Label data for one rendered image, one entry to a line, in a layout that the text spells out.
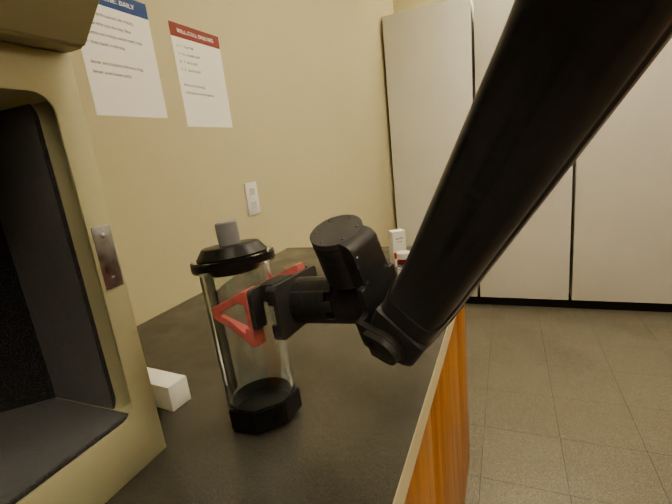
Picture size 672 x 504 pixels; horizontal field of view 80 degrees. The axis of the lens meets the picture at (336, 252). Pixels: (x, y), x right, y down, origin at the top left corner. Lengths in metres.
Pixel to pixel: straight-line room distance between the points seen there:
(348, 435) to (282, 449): 0.08
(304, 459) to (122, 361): 0.24
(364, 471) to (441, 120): 2.82
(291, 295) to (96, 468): 0.28
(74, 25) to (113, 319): 0.30
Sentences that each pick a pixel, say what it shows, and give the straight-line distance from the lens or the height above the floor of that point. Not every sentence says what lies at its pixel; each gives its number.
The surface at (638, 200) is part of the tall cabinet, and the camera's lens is 3.23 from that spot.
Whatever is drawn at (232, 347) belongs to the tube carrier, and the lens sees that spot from 0.53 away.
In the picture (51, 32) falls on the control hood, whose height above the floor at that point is 1.42.
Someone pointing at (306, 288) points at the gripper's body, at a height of 1.14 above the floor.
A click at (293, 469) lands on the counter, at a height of 0.94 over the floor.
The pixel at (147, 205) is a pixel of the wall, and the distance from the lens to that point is 1.12.
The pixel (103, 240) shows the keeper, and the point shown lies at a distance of 0.50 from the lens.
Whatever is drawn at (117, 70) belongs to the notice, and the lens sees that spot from 1.15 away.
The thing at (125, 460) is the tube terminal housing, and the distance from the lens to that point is 0.57.
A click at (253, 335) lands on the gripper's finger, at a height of 1.10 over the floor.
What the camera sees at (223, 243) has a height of 1.19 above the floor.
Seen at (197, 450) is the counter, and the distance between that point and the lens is 0.59.
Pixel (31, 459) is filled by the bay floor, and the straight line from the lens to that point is 0.55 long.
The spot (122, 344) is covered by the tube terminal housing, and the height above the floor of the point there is 1.10.
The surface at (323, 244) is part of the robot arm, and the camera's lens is 0.39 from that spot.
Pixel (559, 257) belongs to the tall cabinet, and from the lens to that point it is 3.24.
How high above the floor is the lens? 1.28
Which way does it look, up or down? 14 degrees down
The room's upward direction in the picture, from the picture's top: 6 degrees counter-clockwise
